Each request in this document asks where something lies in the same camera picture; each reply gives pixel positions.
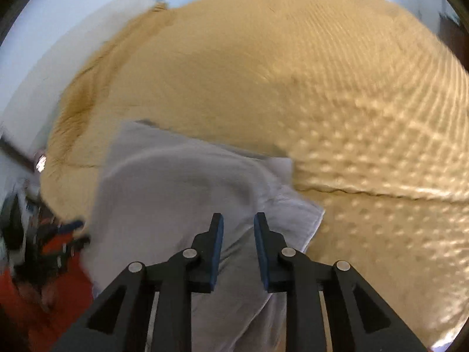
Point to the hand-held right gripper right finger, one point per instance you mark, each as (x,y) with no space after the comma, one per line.
(262,256)

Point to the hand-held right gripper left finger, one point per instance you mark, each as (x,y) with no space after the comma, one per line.
(216,256)

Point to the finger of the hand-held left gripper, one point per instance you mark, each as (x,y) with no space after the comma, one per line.
(81,242)
(71,226)

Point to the person's orange clothing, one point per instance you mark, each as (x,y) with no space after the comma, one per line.
(55,311)

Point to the mustard yellow textured blanket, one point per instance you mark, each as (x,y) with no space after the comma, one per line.
(293,80)

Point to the grey-beige pants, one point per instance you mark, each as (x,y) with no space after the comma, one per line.
(165,198)

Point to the dark wooden dresser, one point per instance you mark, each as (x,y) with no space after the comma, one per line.
(454,33)

